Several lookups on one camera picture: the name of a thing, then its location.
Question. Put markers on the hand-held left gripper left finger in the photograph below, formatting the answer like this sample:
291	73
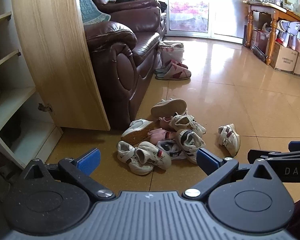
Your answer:
88	161

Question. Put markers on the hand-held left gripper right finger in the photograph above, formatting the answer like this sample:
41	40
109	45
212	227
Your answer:
207	161

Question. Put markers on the lavender-lined white sneaker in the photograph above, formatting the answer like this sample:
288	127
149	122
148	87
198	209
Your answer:
171	151

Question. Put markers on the cream lace-up sneaker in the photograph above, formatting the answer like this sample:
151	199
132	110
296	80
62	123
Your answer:
187	123

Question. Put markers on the pink knit sock shoe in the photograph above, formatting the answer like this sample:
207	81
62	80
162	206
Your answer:
165	122
160	136

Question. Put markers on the tan-soled white sneaker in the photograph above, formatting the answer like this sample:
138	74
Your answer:
168	107
137	130

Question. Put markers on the white shoe cabinet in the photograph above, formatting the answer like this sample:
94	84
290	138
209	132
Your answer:
15	100

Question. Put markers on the wooden console table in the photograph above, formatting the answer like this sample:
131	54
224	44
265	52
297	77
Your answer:
271	42

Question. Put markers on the brown leather sofa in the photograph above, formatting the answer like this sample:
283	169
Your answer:
120	55

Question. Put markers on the wooden cabinet door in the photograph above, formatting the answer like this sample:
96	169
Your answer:
55	55

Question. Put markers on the lavender toy elephant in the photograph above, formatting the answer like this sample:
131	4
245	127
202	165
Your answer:
290	32

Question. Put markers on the white printed sack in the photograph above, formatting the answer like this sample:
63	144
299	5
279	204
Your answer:
171	51

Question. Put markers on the maroon gift bag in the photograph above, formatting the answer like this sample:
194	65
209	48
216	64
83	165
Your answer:
258	37

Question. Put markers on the white plastic bag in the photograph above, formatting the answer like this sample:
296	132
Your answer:
266	27

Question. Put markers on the glass balcony door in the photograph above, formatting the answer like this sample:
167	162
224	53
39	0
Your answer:
187	25

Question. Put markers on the teal lace-trimmed cloth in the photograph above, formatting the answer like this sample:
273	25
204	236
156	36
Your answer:
90	10

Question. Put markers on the black garment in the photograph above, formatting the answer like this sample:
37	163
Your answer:
125	0

